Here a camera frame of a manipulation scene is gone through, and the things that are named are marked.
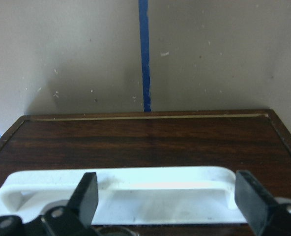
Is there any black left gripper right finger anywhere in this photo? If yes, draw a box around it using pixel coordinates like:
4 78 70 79
234 170 291 236

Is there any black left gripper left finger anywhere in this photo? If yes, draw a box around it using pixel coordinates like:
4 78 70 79
0 172 101 236

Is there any wooden drawer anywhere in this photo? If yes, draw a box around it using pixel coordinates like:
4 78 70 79
0 110 291 236

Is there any white drawer handle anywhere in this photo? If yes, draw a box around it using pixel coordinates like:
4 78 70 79
0 166 245 225

